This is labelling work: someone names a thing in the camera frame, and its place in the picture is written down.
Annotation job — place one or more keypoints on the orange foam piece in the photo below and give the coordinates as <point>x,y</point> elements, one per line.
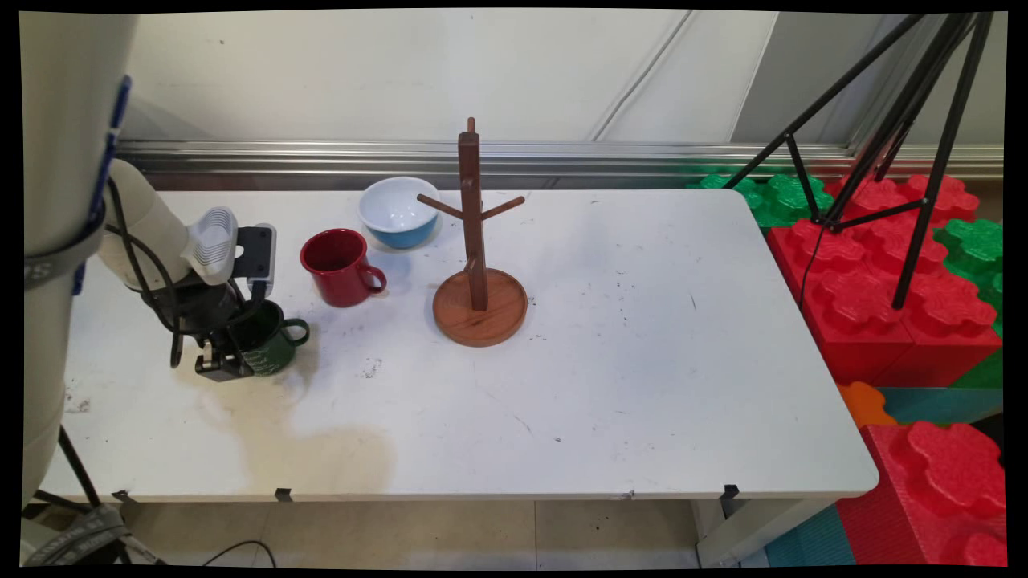
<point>863,401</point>

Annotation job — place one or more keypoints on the white table leg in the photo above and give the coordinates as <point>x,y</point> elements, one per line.
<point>755,534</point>

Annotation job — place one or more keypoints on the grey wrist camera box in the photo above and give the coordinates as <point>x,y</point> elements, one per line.
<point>257,253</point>

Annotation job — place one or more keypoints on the white bowl blue outside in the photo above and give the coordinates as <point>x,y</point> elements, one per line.
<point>393,210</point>

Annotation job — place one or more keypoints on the aluminium wall rail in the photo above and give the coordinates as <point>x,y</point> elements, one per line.
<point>578,160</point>

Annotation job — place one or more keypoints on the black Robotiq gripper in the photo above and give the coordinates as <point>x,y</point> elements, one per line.
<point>201,309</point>

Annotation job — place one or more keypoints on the black stand leg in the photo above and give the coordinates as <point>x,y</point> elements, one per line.
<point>79,466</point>

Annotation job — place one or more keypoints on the green enamel mug white print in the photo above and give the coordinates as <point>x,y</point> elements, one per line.
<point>277,353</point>

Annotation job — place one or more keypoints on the black tripod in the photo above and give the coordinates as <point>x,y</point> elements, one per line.
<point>936,160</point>

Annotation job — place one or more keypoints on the teal foam mat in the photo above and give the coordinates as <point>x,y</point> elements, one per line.
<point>807,542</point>

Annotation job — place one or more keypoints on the brown wooden mug tree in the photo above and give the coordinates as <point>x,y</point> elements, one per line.
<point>480,317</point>

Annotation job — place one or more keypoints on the large red foam block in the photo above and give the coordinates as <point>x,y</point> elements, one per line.
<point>867,321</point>

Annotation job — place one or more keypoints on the green foam block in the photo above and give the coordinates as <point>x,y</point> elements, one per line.
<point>976,249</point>
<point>775,201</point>

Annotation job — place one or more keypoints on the red ceramic mug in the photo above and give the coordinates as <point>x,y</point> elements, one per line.
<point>337,273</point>

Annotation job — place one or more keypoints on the black table edge clip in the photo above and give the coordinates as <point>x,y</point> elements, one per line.
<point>122,496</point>
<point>729,491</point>
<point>283,494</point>

